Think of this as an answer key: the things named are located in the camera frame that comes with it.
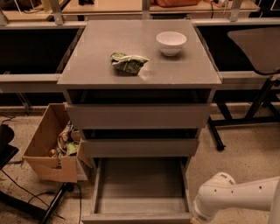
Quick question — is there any grey bottom drawer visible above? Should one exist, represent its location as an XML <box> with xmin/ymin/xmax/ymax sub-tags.
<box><xmin>81</xmin><ymin>157</ymin><xmax>193</xmax><ymax>224</ymax></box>

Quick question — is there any grey drawer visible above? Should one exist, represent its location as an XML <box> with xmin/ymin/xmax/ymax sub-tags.
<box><xmin>81</xmin><ymin>157</ymin><xmax>193</xmax><ymax>224</ymax></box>
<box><xmin>66</xmin><ymin>104</ymin><xmax>210</xmax><ymax>130</ymax></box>
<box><xmin>81</xmin><ymin>139</ymin><xmax>199</xmax><ymax>158</ymax></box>

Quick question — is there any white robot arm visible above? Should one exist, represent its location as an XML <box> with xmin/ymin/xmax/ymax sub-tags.
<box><xmin>192</xmin><ymin>172</ymin><xmax>280</xmax><ymax>224</ymax></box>

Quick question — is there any grey drawer cabinet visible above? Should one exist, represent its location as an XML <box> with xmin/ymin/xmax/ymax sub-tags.
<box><xmin>59</xmin><ymin>20</ymin><xmax>221</xmax><ymax>163</ymax></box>

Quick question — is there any grey middle drawer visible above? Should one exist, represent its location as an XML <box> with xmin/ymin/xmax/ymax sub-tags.
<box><xmin>81</xmin><ymin>139</ymin><xmax>199</xmax><ymax>158</ymax></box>

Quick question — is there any grey top drawer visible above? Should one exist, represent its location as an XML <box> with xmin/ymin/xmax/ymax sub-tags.
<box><xmin>66</xmin><ymin>104</ymin><xmax>210</xmax><ymax>130</ymax></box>

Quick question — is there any crumpled green chip bag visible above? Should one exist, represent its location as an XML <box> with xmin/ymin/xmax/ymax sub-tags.
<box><xmin>109</xmin><ymin>52</ymin><xmax>149</xmax><ymax>74</ymax></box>

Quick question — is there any white ceramic bowl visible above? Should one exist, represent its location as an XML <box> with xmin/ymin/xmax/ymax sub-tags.
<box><xmin>156</xmin><ymin>31</ymin><xmax>187</xmax><ymax>56</ymax></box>

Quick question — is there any green item in box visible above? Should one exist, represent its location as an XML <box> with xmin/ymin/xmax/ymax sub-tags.
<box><xmin>66</xmin><ymin>143</ymin><xmax>77</xmax><ymax>156</ymax></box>

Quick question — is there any brown cardboard box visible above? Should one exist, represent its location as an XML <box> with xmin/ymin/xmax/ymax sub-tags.
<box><xmin>23</xmin><ymin>103</ymin><xmax>92</xmax><ymax>183</ymax></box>

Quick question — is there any black stand leg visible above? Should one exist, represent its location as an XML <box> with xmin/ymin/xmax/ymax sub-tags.
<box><xmin>39</xmin><ymin>183</ymin><xmax>73</xmax><ymax>224</ymax></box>

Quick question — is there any orange bag on shelf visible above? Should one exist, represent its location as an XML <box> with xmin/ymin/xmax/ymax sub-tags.
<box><xmin>150</xmin><ymin>0</ymin><xmax>200</xmax><ymax>8</ymax></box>

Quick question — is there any black chair edge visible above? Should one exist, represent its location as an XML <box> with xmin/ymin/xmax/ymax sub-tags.
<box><xmin>0</xmin><ymin>124</ymin><xmax>18</xmax><ymax>170</ymax></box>

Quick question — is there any black table frame base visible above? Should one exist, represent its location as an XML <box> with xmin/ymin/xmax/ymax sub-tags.
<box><xmin>208</xmin><ymin>78</ymin><xmax>280</xmax><ymax>151</ymax></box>

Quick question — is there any black floor cable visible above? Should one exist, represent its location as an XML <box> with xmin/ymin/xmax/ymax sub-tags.
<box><xmin>0</xmin><ymin>169</ymin><xmax>83</xmax><ymax>224</ymax></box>

